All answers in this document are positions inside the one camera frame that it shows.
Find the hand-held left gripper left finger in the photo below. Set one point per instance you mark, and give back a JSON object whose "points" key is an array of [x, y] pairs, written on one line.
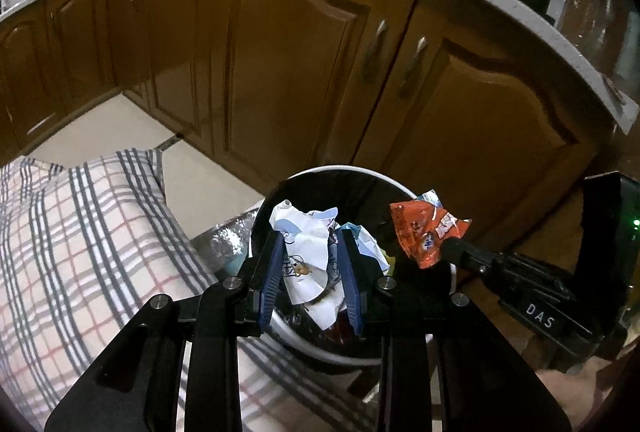
{"points": [[272, 274]]}

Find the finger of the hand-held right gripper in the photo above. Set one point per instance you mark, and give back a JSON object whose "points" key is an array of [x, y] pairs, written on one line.
{"points": [[470, 257]]}

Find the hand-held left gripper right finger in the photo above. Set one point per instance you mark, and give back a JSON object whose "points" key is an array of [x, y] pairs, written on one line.
{"points": [[348, 284]]}

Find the white wrapper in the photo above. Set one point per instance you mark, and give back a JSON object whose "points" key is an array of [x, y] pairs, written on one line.
{"points": [[305, 252]]}

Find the orange and blue snack wrapper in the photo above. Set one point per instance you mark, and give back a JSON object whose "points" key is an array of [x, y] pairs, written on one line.
{"points": [[425, 232]]}

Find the white round bin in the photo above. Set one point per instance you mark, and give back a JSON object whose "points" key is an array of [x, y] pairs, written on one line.
{"points": [[360, 197]]}

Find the crumpled silver foil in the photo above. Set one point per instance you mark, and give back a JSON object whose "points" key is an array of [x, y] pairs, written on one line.
{"points": [[225, 239]]}

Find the plaid blanket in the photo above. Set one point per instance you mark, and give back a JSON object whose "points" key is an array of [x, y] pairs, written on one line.
{"points": [[75, 262]]}

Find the wooden kitchen cabinet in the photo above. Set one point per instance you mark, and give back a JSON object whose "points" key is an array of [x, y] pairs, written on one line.
{"points": [[290, 71]]}

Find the clear plastic container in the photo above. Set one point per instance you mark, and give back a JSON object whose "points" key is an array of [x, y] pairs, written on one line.
{"points": [[595, 26]]}

